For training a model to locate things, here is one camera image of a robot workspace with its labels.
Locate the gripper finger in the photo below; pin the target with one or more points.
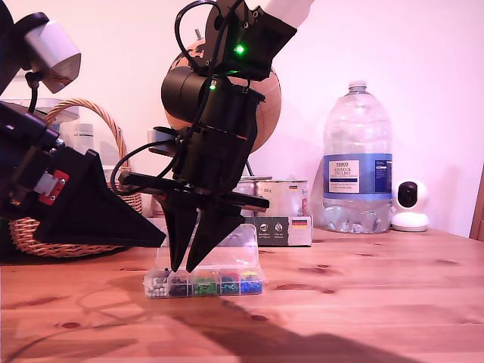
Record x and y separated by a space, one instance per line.
94 215

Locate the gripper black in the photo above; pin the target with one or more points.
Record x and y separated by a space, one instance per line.
211 162

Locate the clear plastic pin organizer box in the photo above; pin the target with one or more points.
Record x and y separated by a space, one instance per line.
234 287

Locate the white plastic bottle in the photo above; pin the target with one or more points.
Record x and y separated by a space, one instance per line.
83 138

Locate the cardboard tray with German flag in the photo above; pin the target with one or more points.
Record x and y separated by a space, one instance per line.
287 230

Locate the silver tin can flag print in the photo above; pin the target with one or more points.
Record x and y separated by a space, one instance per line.
281 196

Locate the clear plastic container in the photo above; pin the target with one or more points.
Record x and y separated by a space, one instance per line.
66 113

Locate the cork globe on metal stand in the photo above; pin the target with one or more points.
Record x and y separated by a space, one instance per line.
267 121

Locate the large clear water bottle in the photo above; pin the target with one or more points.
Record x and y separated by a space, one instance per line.
357 125

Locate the gripper grey camera box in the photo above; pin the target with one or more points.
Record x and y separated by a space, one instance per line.
160 137

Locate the gripper white camera box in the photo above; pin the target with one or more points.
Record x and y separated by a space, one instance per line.
53 53

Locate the small white round camera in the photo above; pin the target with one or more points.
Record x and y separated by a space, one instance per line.
410 221

